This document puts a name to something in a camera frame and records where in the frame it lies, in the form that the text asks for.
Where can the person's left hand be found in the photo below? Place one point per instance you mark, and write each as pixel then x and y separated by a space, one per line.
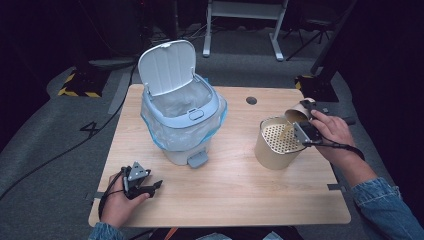
pixel 116 206

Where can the black stand base striped edge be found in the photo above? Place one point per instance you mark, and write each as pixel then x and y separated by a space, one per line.
pixel 318 88
pixel 83 83

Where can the black slanted pole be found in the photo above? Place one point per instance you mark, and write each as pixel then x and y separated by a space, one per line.
pixel 333 33

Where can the person's right hand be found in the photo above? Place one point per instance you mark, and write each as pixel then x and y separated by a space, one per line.
pixel 335 136

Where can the black tripod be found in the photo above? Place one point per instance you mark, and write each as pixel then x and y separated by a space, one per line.
pixel 311 35

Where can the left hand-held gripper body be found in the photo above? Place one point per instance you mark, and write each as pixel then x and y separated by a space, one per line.
pixel 136 175

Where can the clear bin liner bag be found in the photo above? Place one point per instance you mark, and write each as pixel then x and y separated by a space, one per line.
pixel 181 136

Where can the brown paper cup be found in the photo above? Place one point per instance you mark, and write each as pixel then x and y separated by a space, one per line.
pixel 296 115

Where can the beige strainer container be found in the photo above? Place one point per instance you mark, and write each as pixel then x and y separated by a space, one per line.
pixel 270 156

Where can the white and blue pedal bin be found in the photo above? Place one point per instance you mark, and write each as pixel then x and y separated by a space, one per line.
pixel 176 96

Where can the white desk frame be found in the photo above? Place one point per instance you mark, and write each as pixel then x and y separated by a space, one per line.
pixel 245 10

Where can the person's dark clothing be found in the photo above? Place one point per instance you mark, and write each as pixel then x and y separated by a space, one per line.
pixel 230 234

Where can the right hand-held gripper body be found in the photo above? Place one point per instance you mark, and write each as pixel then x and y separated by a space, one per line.
pixel 308 133

